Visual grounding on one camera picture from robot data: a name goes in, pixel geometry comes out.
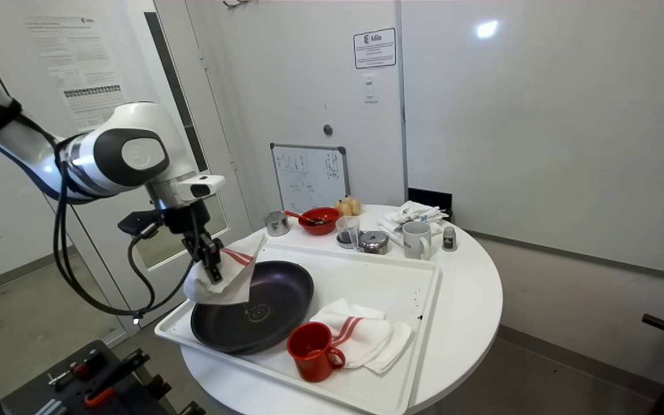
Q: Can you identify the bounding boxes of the small dark grey shaker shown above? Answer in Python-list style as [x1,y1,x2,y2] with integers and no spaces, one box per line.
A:
[440,223,459,254]

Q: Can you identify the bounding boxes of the black frying pan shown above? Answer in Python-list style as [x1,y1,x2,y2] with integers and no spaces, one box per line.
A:
[189,258,318,358]

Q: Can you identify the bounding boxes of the red bowl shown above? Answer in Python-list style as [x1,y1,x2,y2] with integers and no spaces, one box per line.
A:
[295,204,343,238]

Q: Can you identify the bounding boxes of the small grey cup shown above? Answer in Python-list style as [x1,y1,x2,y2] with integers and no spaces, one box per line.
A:
[334,212,364,251]

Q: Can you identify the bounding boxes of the white wall sign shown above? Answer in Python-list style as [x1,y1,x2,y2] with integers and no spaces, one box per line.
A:
[350,26,402,70]

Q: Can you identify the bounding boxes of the black red bar clamp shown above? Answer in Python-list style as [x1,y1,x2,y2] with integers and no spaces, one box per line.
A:
[80,348,154,409]
[43,348,108,392]

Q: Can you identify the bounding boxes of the black perforated base board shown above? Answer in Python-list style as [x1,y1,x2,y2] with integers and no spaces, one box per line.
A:
[0,339,208,415]

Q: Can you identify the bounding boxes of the red mug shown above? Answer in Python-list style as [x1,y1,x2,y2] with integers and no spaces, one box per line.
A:
[284,318,348,385]

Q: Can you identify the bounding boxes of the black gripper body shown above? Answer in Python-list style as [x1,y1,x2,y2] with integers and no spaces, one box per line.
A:
[161,201,215,254]

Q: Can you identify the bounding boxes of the round metal tin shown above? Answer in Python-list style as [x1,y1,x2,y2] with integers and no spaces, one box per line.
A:
[358,225,391,255]

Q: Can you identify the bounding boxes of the paper notices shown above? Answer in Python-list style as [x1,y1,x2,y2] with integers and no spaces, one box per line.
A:
[24,14,130,128]

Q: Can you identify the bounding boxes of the pile of white packets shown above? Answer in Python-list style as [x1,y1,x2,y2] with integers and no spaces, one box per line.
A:
[386,197,450,230]

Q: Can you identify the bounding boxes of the black box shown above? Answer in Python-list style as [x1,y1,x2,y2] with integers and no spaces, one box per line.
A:
[405,186,456,223]

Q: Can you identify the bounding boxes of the small framed whiteboard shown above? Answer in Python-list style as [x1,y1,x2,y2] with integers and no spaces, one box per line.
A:
[267,140,352,216]

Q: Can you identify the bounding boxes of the white mug grey print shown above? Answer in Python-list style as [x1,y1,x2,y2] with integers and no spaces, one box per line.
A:
[399,218,444,262]

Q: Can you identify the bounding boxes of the small steel cup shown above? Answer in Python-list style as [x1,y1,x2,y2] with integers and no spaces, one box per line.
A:
[263,206,295,239]

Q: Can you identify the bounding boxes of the large white wall board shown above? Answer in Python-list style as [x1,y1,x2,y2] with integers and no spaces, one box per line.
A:
[399,0,664,280]

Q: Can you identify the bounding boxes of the small yellow-brown object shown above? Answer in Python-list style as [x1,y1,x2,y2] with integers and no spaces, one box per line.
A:
[334,193,366,218]

